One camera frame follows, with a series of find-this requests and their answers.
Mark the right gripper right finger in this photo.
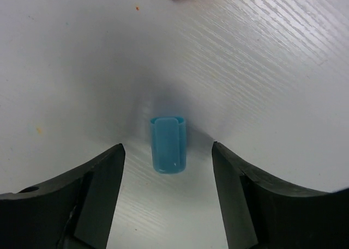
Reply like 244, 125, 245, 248
212, 142, 348, 248

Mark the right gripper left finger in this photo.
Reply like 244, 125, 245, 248
1, 144, 125, 248

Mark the blue highlighter cap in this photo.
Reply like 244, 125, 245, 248
150, 116, 187, 174

